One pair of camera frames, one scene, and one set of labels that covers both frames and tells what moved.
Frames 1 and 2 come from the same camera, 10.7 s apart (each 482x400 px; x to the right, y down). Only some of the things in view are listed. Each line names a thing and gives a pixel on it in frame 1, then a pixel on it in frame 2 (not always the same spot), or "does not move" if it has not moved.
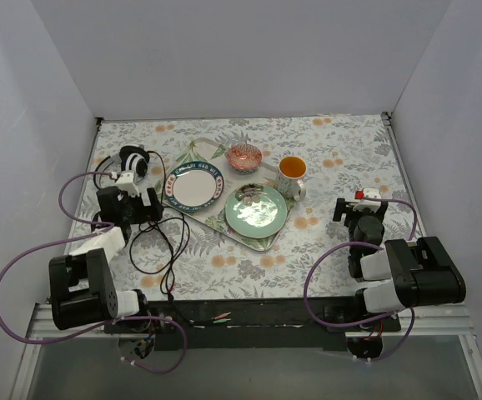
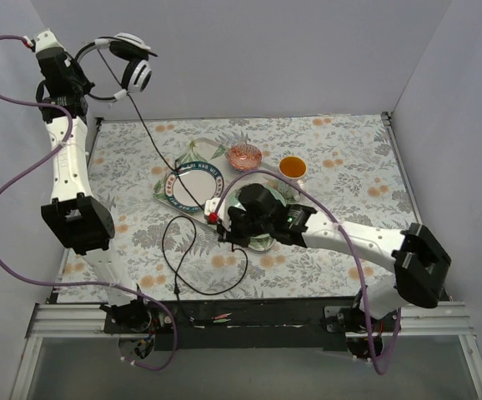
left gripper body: x=139 y=209 -> x=82 y=84
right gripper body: x=343 y=210 -> x=233 y=227
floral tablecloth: x=308 y=257 does not move
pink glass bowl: x=244 y=158 does not move
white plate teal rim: x=194 y=187 does not move
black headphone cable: x=143 y=230 -> x=173 y=277
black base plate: x=253 y=324 does not move
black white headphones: x=132 y=158 -> x=134 y=51
